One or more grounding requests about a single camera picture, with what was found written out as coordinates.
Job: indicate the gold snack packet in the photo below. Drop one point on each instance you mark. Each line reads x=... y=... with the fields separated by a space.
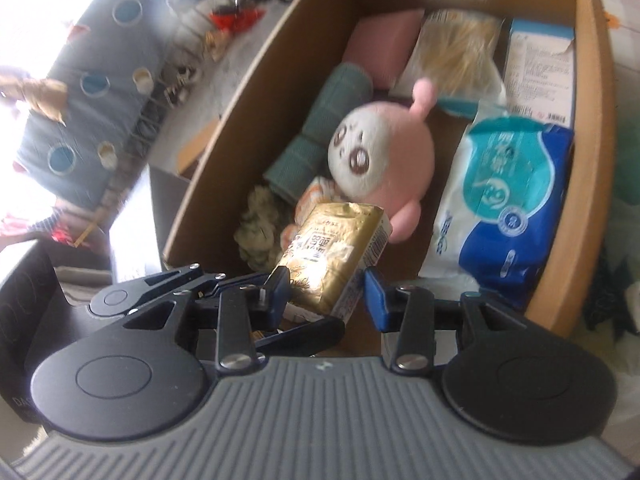
x=330 y=255

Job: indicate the brown crumpled paper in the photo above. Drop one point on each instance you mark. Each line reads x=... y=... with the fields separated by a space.
x=35 y=100

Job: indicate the green rolled towel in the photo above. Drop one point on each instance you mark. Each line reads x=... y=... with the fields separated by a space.
x=325 y=125

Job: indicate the brown cardboard box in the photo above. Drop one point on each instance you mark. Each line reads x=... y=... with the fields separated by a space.
x=225 y=125

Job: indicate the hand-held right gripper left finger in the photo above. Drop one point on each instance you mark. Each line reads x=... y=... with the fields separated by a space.
x=280 y=295

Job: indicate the red plastic bag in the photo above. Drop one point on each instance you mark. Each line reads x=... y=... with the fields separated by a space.
x=235 y=17

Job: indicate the clear packet of beige sticks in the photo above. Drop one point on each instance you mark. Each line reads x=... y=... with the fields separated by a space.
x=455 y=55

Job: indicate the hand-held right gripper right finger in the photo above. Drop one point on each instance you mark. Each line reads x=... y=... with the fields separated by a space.
x=375 y=300

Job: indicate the pink white plush toy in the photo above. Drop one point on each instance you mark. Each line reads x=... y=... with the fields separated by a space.
x=380 y=155

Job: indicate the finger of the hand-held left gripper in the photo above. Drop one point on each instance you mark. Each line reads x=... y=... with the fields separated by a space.
x=310 y=332
x=180 y=280

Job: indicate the black white sneaker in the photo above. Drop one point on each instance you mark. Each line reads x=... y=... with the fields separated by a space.
x=186 y=72
x=176 y=90

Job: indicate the beige fluffy cloth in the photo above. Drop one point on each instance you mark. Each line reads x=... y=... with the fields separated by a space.
x=260 y=230

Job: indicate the white blue printed box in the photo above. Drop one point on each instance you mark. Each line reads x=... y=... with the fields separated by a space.
x=540 y=70

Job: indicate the pink sponge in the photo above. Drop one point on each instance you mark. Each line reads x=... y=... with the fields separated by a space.
x=385 y=45

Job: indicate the grey quilt with circles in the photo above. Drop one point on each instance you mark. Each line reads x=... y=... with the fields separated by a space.
x=95 y=60

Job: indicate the blue white wet wipes pack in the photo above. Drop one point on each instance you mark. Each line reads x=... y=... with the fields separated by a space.
x=505 y=200

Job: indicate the dark cloth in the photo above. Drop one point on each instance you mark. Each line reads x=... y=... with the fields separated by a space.
x=615 y=290

